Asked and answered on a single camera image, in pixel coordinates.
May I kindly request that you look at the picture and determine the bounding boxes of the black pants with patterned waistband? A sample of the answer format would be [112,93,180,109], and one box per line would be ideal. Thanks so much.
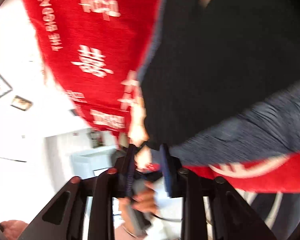
[141,0,300,165]

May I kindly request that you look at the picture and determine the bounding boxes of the person's left hand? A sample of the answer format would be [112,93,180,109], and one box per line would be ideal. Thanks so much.
[119,181,158,235]

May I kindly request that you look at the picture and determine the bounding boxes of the person's right hand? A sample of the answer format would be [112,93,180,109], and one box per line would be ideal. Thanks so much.
[1,220,28,240]

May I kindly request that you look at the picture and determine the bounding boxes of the white cabinet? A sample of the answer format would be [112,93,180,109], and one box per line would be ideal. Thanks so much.
[71,146,116,179]

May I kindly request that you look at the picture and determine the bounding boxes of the red blanket with white characters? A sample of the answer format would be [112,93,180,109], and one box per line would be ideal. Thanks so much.
[23,0,300,192]

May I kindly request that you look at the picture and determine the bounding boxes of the small framed wall picture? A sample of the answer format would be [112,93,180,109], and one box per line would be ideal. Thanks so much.
[11,95,33,111]

